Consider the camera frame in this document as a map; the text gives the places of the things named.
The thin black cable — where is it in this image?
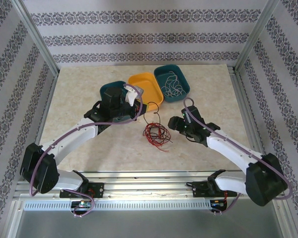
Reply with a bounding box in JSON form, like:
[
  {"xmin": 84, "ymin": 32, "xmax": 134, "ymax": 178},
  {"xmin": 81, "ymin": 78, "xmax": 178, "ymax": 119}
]
[{"xmin": 141, "ymin": 101, "xmax": 175, "ymax": 145}]

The thin white cable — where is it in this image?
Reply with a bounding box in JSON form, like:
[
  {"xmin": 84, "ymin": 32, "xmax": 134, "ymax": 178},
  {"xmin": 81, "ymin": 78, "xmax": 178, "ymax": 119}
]
[{"xmin": 161, "ymin": 70, "xmax": 186, "ymax": 97}]

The teal plastic tray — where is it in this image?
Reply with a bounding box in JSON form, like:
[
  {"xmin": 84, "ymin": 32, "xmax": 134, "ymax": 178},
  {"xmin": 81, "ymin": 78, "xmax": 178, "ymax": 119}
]
[
  {"xmin": 153, "ymin": 64, "xmax": 191, "ymax": 104},
  {"xmin": 99, "ymin": 80, "xmax": 130, "ymax": 100}
]

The orange plastic tray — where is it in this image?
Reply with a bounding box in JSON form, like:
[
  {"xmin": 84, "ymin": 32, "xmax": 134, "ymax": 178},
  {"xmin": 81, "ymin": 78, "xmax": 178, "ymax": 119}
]
[{"xmin": 128, "ymin": 71, "xmax": 164, "ymax": 112}]

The small control board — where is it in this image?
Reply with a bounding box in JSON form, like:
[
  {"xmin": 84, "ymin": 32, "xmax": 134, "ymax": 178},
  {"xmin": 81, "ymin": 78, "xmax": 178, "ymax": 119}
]
[
  {"xmin": 71, "ymin": 200, "xmax": 93, "ymax": 211},
  {"xmin": 210, "ymin": 199, "xmax": 227, "ymax": 210}
]

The grey metal panel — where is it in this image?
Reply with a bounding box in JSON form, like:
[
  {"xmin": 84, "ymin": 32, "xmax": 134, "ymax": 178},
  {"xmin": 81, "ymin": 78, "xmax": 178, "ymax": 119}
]
[{"xmin": 13, "ymin": 209, "xmax": 285, "ymax": 238}]

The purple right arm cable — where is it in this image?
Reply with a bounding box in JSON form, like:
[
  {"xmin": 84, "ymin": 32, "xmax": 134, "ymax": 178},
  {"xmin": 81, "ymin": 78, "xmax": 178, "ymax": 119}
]
[{"xmin": 182, "ymin": 97, "xmax": 294, "ymax": 217}]

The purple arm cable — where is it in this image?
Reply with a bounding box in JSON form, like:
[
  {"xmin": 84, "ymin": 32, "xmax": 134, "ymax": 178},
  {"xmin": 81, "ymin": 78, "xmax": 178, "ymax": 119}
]
[
  {"xmin": 182, "ymin": 97, "xmax": 294, "ymax": 217},
  {"xmin": 29, "ymin": 83, "xmax": 144, "ymax": 219}
]

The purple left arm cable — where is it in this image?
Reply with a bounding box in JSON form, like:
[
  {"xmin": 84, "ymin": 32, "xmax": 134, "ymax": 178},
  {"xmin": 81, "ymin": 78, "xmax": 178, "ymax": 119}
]
[{"xmin": 29, "ymin": 83, "xmax": 144, "ymax": 219}]

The aluminium side rail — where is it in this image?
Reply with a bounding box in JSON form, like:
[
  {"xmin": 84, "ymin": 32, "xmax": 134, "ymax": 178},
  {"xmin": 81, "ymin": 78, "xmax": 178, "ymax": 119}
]
[
  {"xmin": 227, "ymin": 65, "xmax": 275, "ymax": 179},
  {"xmin": 26, "ymin": 71, "xmax": 60, "ymax": 180}
]

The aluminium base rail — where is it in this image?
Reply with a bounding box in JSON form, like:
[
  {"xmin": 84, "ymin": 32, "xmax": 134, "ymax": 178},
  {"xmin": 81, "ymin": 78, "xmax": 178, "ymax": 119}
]
[{"xmin": 14, "ymin": 170, "xmax": 286, "ymax": 199}]

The slotted white cable duct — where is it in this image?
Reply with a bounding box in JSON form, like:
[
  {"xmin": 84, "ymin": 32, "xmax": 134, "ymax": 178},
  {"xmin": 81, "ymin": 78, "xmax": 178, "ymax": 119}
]
[{"xmin": 22, "ymin": 200, "xmax": 214, "ymax": 212}]

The aluminium frame post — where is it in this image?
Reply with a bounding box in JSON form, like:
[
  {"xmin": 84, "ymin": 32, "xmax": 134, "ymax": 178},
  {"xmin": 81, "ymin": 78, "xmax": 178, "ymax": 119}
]
[
  {"xmin": 234, "ymin": 0, "xmax": 280, "ymax": 73},
  {"xmin": 11, "ymin": 0, "xmax": 60, "ymax": 76}
]

